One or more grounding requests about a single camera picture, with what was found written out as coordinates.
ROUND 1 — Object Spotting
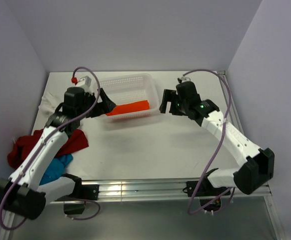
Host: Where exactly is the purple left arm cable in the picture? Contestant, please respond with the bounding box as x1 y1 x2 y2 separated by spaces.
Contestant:
0 66 101 230

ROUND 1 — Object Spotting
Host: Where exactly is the aluminium front rail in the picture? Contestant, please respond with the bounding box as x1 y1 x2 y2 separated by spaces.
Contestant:
7 176 273 206

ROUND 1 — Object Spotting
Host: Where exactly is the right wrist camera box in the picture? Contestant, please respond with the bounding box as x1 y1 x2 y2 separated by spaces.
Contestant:
177 76 191 84

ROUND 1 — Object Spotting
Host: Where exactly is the aluminium rail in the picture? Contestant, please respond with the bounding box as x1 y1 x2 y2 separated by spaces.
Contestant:
7 176 273 206
216 70 286 240

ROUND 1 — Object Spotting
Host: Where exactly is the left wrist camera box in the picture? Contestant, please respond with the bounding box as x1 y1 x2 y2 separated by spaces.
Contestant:
71 76 92 92

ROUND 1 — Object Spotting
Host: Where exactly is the aluminium right side rail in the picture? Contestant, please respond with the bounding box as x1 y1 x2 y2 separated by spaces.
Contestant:
216 70 286 240

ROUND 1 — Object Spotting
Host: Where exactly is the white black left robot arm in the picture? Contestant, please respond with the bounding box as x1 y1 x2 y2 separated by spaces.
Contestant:
0 87 116 220

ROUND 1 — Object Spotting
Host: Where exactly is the white plastic mesh basket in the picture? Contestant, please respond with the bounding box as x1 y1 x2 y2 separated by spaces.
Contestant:
97 73 160 123

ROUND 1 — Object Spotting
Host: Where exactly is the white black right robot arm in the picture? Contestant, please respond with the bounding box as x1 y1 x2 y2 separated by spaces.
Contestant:
159 81 275 197

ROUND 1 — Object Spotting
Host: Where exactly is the dark red t shirt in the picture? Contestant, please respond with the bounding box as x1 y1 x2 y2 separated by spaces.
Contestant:
7 129 89 169

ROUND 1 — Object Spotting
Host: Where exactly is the orange t shirt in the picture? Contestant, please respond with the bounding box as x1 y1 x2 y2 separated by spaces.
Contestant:
106 100 150 116

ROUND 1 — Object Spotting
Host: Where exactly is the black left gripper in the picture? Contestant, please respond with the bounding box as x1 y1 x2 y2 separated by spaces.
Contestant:
76 87 116 120

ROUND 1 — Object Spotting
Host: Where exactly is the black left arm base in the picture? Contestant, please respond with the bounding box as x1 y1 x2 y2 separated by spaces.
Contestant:
54 184 99 216

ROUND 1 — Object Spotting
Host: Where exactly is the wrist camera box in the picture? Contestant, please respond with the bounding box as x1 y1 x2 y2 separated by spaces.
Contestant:
177 76 191 84
71 76 92 92

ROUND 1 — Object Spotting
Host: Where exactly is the white t shirt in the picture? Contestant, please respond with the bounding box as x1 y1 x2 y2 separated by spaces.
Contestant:
38 92 62 117

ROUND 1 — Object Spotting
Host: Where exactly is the blue t shirt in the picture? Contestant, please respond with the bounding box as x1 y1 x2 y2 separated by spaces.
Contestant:
39 154 74 186

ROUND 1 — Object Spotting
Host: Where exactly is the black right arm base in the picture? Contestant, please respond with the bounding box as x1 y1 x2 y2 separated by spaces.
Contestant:
182 180 227 211

